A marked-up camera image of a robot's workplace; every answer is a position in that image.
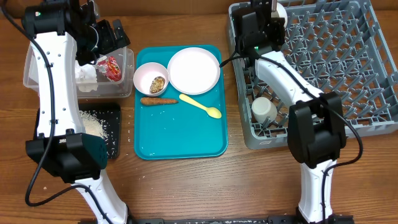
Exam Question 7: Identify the red snack wrapper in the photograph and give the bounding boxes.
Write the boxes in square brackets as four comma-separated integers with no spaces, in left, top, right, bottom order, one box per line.
[95,56,122,82]

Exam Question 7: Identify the white rice bowl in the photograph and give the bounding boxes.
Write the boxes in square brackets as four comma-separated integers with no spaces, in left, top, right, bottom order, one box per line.
[271,3,288,27]

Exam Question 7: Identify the white tissue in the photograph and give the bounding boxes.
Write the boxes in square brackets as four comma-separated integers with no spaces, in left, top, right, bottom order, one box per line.
[75,60,98,93]

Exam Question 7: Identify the small pink bowl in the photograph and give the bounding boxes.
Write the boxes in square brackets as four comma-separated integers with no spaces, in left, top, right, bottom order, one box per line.
[133,62,169,96]

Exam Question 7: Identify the white plastic cup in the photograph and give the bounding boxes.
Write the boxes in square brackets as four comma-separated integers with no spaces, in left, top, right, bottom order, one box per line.
[252,97,277,123]

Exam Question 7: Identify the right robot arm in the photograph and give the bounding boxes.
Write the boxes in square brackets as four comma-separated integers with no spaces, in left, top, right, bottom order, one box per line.
[229,1,353,223]

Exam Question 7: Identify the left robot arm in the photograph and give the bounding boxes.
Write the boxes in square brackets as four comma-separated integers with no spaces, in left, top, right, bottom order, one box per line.
[22,1,134,223]

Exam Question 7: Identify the grey dishwasher rack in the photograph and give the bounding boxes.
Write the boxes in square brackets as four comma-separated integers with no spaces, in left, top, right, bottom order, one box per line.
[232,0,397,149]

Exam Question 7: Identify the clear plastic bin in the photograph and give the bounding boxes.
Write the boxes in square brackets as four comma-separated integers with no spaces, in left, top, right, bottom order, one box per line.
[22,40,135,100]

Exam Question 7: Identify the brown food scraps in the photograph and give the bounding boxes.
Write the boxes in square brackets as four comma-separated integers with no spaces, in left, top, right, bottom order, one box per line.
[150,77,165,94]

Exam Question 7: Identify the orange carrot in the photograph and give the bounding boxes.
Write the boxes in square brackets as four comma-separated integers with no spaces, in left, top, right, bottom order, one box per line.
[140,97,178,106]

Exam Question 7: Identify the large pink plate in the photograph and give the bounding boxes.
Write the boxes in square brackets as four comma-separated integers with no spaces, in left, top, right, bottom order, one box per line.
[167,47,221,95]

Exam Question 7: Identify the black plastic tray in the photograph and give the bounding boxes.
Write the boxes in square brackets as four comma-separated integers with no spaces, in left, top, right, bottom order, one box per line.
[33,103,122,160]

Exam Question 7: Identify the white rice pile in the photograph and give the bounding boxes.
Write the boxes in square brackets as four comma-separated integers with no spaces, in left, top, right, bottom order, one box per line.
[80,111,108,140]

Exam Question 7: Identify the yellow plastic spoon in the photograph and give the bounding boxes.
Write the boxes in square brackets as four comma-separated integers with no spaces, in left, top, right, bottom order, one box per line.
[179,93,222,119]

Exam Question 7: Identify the teal serving tray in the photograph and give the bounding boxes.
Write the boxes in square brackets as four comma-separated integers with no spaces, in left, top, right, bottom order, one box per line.
[133,44,229,161]

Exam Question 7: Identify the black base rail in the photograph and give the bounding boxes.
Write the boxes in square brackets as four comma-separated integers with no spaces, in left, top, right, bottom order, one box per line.
[78,215,354,224]

